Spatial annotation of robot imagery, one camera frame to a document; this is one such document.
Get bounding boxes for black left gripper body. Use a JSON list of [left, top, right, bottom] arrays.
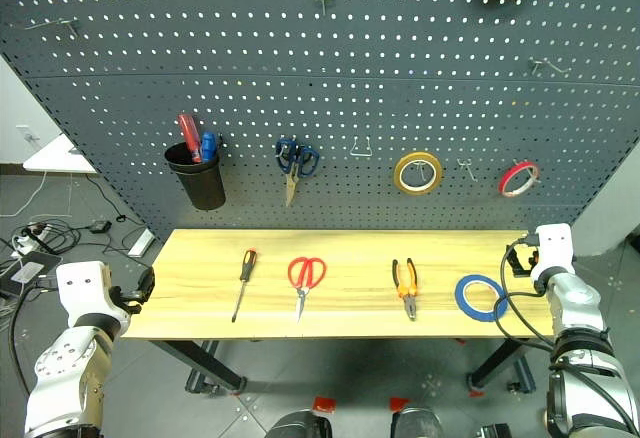
[[109, 283, 143, 317]]

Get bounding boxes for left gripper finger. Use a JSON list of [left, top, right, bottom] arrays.
[[134, 266, 157, 295], [128, 292, 152, 316]]

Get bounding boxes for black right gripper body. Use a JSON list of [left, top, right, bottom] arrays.
[[521, 241, 543, 280]]

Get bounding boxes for grey pegboard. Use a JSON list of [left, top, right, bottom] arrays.
[[0, 0, 640, 240]]

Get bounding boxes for white long power strip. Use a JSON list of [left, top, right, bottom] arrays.
[[126, 227, 157, 259]]

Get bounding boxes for plain blue tape roll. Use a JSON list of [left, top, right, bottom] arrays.
[[454, 273, 510, 323]]

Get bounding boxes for small red tape roll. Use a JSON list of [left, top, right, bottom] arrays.
[[497, 159, 542, 199]]

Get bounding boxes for black metal table leg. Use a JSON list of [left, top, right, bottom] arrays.
[[148, 339, 248, 396], [466, 336, 537, 395]]

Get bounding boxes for dark flat tablet device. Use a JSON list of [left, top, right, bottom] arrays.
[[0, 250, 64, 298]]

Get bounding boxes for black plastic cup holder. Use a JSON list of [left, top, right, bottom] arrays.
[[164, 141, 228, 212]]

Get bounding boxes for yellow tape roll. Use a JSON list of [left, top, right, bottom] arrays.
[[392, 151, 445, 196]]

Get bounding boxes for white side table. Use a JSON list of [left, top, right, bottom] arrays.
[[21, 132, 97, 175]]

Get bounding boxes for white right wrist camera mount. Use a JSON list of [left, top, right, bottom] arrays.
[[529, 222, 577, 283]]

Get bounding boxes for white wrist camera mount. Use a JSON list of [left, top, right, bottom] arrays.
[[529, 222, 577, 283], [54, 260, 131, 328]]

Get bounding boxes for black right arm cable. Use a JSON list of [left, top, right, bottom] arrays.
[[491, 235, 557, 355]]

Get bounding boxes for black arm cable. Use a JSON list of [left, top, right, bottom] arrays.
[[491, 235, 557, 355], [6, 277, 62, 395]]

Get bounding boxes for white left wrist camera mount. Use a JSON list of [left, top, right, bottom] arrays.
[[54, 260, 131, 328]]

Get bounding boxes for black floor cable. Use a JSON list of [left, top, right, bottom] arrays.
[[83, 172, 147, 225]]

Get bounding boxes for black orange handled screwdriver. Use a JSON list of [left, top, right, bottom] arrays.
[[230, 248, 259, 324]]

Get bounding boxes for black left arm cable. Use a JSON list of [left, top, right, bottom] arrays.
[[6, 277, 62, 395]]

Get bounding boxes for orange black handled pliers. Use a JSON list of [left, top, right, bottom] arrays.
[[391, 257, 420, 322]]

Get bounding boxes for white floor cable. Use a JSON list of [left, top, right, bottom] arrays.
[[0, 169, 49, 220]]

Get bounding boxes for blue handled screwdriver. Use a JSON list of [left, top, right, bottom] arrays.
[[199, 130, 222, 162]]

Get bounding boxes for red handled scissors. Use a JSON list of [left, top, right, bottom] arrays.
[[286, 255, 328, 323]]

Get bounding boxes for blue handled scissors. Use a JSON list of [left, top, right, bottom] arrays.
[[275, 137, 321, 208]]

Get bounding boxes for silver wire loop hook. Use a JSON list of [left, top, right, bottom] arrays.
[[349, 136, 374, 159]]

